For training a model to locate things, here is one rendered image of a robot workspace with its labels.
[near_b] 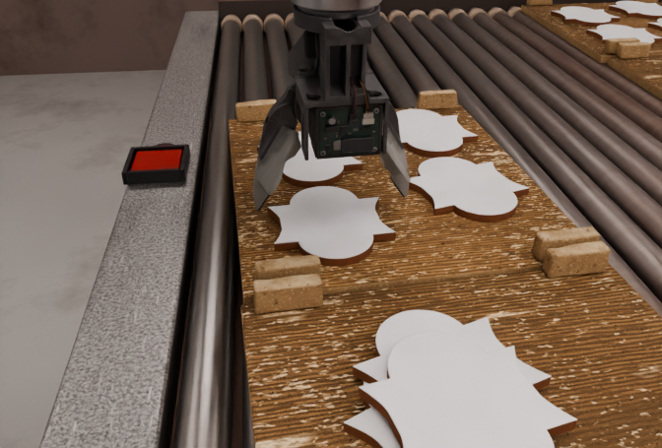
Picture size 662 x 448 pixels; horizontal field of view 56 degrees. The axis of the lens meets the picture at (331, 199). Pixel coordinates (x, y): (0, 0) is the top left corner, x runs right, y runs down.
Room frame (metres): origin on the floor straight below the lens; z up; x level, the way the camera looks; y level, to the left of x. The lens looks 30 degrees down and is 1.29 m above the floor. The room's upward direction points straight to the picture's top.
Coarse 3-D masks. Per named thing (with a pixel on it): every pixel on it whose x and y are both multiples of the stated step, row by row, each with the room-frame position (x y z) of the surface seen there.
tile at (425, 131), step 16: (400, 112) 0.84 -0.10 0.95; (416, 112) 0.84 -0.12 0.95; (432, 112) 0.84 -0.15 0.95; (400, 128) 0.78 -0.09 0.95; (416, 128) 0.78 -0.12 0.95; (432, 128) 0.78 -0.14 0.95; (448, 128) 0.78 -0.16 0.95; (416, 144) 0.73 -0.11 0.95; (432, 144) 0.73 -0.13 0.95; (448, 144) 0.73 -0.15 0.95
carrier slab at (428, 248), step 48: (240, 144) 0.76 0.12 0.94; (480, 144) 0.76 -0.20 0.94; (240, 192) 0.63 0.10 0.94; (288, 192) 0.63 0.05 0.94; (384, 192) 0.63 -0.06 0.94; (240, 240) 0.53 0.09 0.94; (432, 240) 0.53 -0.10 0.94; (480, 240) 0.53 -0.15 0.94; (528, 240) 0.53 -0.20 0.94; (336, 288) 0.45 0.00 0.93
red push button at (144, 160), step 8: (144, 152) 0.75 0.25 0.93; (152, 152) 0.75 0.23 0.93; (160, 152) 0.75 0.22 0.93; (168, 152) 0.75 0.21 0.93; (176, 152) 0.75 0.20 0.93; (136, 160) 0.72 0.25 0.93; (144, 160) 0.72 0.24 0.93; (152, 160) 0.72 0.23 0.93; (160, 160) 0.72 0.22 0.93; (168, 160) 0.72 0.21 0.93; (176, 160) 0.72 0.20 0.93; (136, 168) 0.70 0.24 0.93; (144, 168) 0.70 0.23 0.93; (152, 168) 0.70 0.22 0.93; (160, 168) 0.70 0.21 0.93
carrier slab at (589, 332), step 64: (256, 320) 0.41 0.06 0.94; (320, 320) 0.41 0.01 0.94; (384, 320) 0.41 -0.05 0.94; (512, 320) 0.41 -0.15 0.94; (576, 320) 0.41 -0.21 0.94; (640, 320) 0.41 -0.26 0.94; (256, 384) 0.33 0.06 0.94; (320, 384) 0.33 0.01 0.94; (576, 384) 0.33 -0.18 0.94; (640, 384) 0.33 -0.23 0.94
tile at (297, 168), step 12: (300, 132) 0.77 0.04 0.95; (300, 156) 0.70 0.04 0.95; (312, 156) 0.70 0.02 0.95; (288, 168) 0.66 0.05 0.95; (300, 168) 0.66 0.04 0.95; (312, 168) 0.66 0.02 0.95; (324, 168) 0.66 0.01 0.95; (336, 168) 0.66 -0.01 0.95; (348, 168) 0.68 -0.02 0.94; (360, 168) 0.68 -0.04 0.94; (288, 180) 0.65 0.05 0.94; (300, 180) 0.64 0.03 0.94; (312, 180) 0.64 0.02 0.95; (324, 180) 0.64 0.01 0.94; (336, 180) 0.65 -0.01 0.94
